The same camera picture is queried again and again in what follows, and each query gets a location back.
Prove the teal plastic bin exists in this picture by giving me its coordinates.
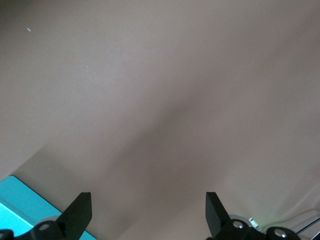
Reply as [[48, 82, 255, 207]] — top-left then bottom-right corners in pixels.
[[0, 174, 94, 240]]

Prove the brown table cover sheet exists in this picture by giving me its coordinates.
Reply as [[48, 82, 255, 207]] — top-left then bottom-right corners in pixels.
[[0, 0, 320, 240]]

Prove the long black base cable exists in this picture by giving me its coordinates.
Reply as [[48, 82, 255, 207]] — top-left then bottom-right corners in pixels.
[[296, 216, 320, 235]]

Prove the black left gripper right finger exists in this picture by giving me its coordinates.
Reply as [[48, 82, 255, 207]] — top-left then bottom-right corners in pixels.
[[205, 191, 300, 240]]

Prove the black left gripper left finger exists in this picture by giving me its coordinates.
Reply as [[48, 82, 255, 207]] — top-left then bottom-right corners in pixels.
[[0, 191, 93, 240]]

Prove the silver cable connector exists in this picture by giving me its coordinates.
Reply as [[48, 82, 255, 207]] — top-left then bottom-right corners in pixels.
[[248, 216, 264, 232]]

